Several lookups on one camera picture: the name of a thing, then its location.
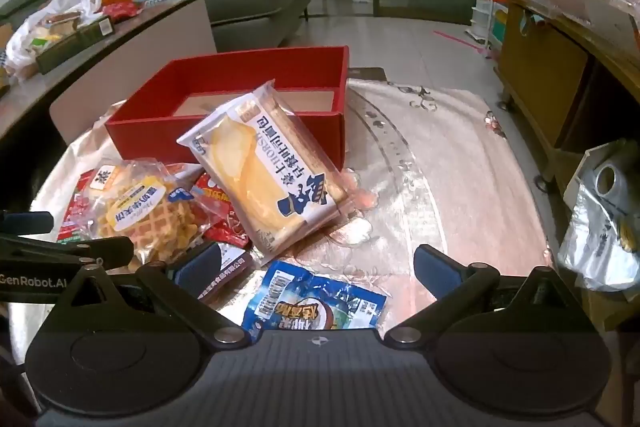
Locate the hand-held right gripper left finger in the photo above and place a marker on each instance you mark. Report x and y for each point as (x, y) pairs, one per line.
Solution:
(200, 264)

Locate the dark green box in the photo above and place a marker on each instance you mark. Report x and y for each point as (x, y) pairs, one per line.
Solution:
(75, 44)

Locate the red snack bag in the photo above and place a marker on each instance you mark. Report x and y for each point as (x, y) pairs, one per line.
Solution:
(120, 12)

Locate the clear waffle packet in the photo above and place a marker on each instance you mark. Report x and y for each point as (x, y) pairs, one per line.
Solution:
(150, 217)

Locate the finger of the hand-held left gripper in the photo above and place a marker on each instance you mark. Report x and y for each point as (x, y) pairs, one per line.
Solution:
(100, 252)
(30, 222)

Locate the teal storage box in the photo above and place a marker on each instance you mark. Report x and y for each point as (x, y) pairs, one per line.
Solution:
(500, 29)

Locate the white plastic bag with rolls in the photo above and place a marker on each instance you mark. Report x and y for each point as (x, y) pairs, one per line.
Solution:
(595, 227)

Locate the grey sofa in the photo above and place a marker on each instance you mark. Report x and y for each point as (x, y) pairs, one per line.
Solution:
(250, 7)

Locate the white sliced bread packet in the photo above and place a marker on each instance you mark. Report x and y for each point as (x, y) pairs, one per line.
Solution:
(260, 177)

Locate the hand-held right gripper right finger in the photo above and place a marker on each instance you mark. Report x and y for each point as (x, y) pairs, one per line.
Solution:
(435, 269)

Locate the red gummy candy packet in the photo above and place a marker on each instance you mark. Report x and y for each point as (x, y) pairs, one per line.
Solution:
(220, 217)

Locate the flat red snack packet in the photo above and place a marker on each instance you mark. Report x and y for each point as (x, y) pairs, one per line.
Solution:
(75, 212)

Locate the white container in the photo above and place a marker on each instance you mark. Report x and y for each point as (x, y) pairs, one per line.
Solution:
(480, 22)

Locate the clear brown snack packet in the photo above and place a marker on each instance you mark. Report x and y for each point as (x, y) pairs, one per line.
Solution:
(235, 264)

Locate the wooden cabinet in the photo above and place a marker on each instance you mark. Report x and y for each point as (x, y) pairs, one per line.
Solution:
(540, 72)

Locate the grey coffee table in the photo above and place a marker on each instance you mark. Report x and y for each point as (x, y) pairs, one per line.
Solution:
(165, 32)

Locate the blue snack packet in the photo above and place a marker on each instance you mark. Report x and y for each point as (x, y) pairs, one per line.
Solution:
(310, 297)

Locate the red cardboard box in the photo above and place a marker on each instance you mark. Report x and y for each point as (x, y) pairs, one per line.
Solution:
(145, 139)

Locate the silver floral tablecloth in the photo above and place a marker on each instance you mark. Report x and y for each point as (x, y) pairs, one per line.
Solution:
(450, 167)

